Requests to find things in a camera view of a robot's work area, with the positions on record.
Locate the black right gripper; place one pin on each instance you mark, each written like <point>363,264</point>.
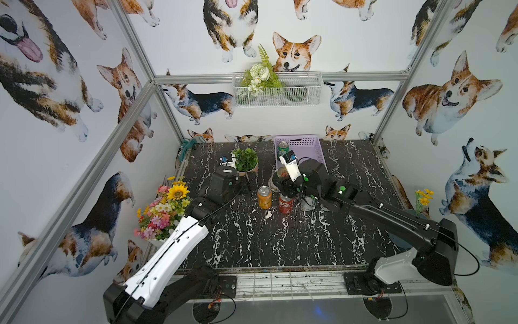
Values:
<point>295,185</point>

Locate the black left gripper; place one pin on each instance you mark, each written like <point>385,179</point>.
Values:
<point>245,180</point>

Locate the white energy drink can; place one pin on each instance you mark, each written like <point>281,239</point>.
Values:
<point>307,203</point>

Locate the red cola can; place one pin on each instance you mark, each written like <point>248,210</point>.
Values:
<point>285,205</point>

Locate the orange soda can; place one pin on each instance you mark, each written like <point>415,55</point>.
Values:
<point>264,197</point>

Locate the green soda can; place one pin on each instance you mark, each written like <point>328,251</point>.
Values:
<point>282,148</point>

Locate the green gold-top can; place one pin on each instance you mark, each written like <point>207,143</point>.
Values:
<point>278,174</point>

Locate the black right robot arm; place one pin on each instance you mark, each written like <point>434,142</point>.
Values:
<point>434,246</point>

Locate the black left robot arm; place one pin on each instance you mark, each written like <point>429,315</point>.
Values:
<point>149,296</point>

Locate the purple plastic basket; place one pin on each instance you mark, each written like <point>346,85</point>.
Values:
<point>303,146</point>

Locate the potted green plant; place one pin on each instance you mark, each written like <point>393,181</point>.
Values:
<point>245,160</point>

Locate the teal cloth glove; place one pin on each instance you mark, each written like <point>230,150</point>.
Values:
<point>186,145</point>

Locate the colourful flower bouquet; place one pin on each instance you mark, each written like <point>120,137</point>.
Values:
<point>161,217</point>

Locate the yellow flower pot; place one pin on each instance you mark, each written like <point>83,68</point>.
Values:
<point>423,199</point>

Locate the white green flower arrangement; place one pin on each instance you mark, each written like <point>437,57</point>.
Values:
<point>260,78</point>

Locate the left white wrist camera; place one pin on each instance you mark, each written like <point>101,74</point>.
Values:
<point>228,160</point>

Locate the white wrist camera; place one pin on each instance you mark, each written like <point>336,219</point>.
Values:
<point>290,162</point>
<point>228,160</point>

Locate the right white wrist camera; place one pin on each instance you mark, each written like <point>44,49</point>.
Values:
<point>290,162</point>

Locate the white wire wall basket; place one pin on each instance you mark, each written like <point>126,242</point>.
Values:
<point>298,89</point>

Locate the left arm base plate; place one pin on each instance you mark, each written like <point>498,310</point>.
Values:
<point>220,286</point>

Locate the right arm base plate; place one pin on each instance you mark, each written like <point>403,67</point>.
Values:
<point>362,283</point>

